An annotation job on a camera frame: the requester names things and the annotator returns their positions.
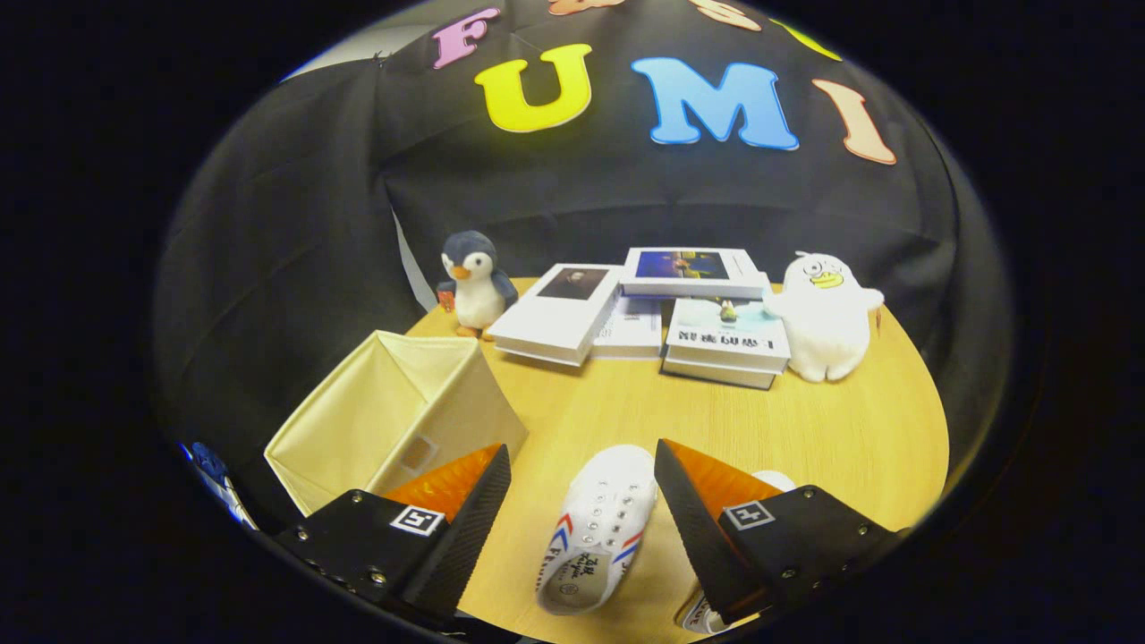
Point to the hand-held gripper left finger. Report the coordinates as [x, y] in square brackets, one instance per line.
[465, 546]

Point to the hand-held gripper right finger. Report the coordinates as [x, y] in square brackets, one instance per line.
[707, 546]

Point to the white canvas shoe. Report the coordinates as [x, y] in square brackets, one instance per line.
[776, 481]
[599, 519]

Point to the beige fabric storage box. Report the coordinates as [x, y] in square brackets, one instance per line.
[376, 411]

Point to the thick teal cover book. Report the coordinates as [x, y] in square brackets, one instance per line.
[725, 344]

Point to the thin white booklet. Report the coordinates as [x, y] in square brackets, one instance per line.
[633, 329]

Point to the white duck plush toy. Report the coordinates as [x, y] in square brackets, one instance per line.
[823, 331]

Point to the portrait cover book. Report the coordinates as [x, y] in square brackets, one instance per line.
[555, 317]

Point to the penguin plush toy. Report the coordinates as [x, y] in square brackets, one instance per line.
[479, 286]

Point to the blue and white object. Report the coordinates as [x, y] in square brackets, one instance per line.
[215, 470]

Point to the blue photo cover book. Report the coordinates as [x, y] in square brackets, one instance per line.
[689, 268]

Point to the black backdrop cloth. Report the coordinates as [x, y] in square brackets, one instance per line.
[626, 197]

